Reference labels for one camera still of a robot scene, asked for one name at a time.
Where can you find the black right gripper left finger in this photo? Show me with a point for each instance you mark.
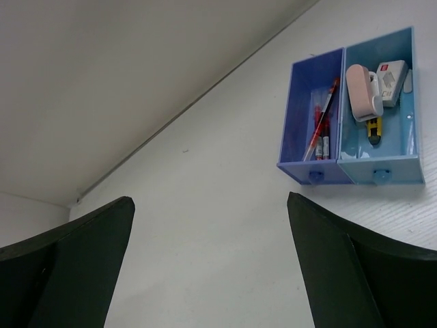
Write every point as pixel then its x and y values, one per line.
pixel 66 277

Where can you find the red gel pen capped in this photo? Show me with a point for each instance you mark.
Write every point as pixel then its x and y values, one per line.
pixel 326 108

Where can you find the red pen clear barrel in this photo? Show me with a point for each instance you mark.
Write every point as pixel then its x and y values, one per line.
pixel 326 138

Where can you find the white eraser red label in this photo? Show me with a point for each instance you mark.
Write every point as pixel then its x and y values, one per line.
pixel 391 75

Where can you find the red pen white cap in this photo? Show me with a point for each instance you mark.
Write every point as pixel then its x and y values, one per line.
pixel 317 111

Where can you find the pink white correction tape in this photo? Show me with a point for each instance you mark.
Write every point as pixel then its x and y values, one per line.
pixel 364 93

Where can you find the blue two-compartment container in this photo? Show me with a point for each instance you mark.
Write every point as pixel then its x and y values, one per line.
pixel 351 116

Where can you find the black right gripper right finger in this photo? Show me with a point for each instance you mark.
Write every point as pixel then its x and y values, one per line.
pixel 355 277

